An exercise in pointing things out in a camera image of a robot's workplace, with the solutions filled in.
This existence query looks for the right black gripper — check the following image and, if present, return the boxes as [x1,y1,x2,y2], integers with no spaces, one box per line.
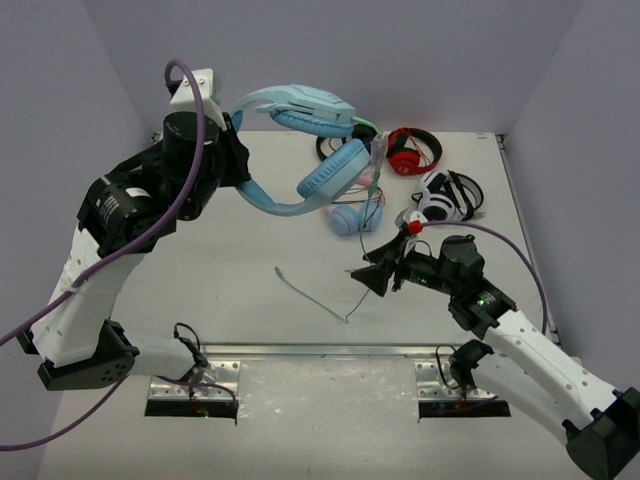
[351,232,459,297]

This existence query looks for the green headphone cable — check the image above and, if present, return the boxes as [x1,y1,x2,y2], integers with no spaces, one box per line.
[273,115,389,325]

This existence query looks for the light blue headphones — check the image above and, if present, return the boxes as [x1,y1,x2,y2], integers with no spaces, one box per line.
[230,84,372,217]

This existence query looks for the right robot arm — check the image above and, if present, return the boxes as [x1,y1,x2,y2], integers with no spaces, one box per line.
[350,233,639,479]

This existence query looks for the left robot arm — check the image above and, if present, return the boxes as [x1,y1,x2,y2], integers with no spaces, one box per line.
[17,112,250,391]

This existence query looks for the pink cat ear headphones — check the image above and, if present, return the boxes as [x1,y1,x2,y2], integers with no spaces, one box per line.
[323,173,386,237]

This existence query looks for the white black striped headphones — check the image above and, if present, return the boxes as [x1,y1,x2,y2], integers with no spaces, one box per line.
[411,170,485,222]

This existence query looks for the red headphones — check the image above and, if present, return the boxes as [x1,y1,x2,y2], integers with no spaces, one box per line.
[386,127,443,176]

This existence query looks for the black headset with microphone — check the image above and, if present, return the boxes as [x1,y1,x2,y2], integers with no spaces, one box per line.
[315,123,377,162]

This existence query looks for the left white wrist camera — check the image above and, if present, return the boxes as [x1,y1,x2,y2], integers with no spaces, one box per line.
[168,67,226,126]

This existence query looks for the aluminium table rail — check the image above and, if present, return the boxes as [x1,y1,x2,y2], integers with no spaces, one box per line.
[197,341,566,359]

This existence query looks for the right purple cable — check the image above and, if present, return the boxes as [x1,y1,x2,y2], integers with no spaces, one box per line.
[419,220,549,336]

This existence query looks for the right metal mounting bracket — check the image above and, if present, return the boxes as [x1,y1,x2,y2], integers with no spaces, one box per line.
[414,361,501,400]

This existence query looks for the metal mounting bracket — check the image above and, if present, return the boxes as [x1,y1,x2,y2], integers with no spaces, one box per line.
[414,361,501,400]
[147,358,242,402]

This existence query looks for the left metal mounting bracket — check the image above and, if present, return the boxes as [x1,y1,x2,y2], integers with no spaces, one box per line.
[147,358,242,402]

